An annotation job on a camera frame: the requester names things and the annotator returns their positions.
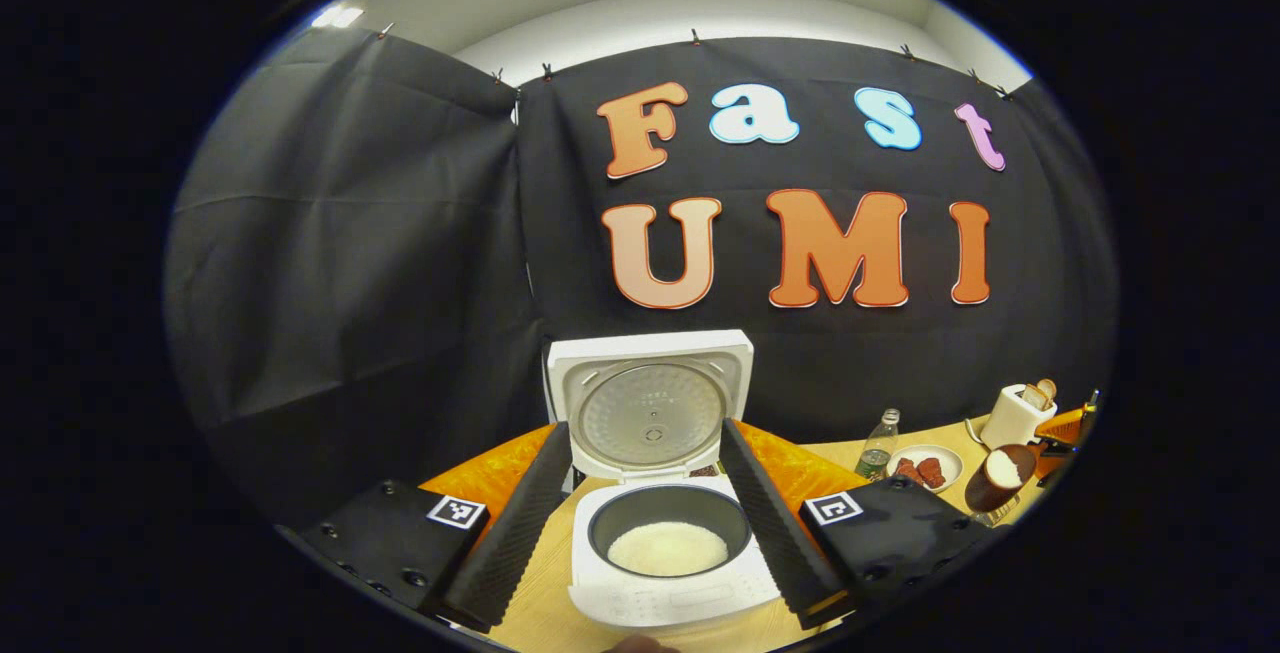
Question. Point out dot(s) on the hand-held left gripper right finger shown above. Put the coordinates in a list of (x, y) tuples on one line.
[(770, 533)]

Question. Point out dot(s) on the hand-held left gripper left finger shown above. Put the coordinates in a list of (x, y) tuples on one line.
[(520, 533)]

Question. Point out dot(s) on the white rice cooker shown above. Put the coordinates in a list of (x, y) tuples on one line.
[(650, 413)]

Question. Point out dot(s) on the brown wooden spoon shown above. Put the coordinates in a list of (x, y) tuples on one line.
[(985, 498)]

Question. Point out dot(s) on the toasted bread slice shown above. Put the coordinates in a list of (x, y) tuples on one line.
[(1035, 396), (1048, 389)]

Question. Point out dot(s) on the clear plastic water bottle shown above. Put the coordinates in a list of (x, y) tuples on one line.
[(876, 458)]

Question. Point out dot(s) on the black backdrop cloth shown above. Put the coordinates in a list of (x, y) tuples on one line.
[(350, 263)]

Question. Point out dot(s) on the white toaster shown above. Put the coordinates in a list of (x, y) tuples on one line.
[(1008, 423)]

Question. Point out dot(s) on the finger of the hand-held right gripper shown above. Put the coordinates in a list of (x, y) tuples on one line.
[(1060, 428)]

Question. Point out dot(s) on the white rice heap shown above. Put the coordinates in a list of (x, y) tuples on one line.
[(667, 548)]

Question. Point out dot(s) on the red meat piece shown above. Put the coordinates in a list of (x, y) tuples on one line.
[(932, 473), (908, 471)]

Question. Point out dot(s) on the white round plate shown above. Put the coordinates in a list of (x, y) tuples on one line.
[(950, 461)]

